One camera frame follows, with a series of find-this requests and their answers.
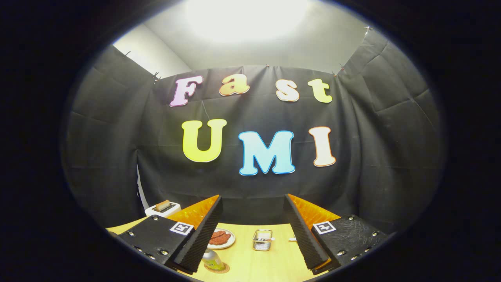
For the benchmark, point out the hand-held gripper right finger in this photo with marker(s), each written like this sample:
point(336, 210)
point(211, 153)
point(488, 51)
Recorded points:
point(305, 239)

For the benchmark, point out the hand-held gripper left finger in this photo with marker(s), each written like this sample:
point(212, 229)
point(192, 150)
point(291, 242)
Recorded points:
point(203, 235)

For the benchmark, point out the silver bottle with green label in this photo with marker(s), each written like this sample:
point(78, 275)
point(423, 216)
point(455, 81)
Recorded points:
point(211, 258)

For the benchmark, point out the round cork coaster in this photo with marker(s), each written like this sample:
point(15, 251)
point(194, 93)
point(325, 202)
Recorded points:
point(226, 268)

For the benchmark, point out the red meat slice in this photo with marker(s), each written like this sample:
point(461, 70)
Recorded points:
point(223, 235)
point(218, 241)

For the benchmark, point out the white plate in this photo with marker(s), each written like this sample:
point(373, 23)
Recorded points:
point(231, 243)

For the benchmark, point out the cream toaster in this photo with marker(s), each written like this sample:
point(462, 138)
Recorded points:
point(172, 209)

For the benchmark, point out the wooden table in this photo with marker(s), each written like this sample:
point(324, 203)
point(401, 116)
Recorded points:
point(270, 262)

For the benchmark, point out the toast slice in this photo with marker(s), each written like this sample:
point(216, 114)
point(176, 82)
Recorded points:
point(162, 205)

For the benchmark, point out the black backdrop cloth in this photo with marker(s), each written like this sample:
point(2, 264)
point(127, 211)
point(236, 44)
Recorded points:
point(254, 188)

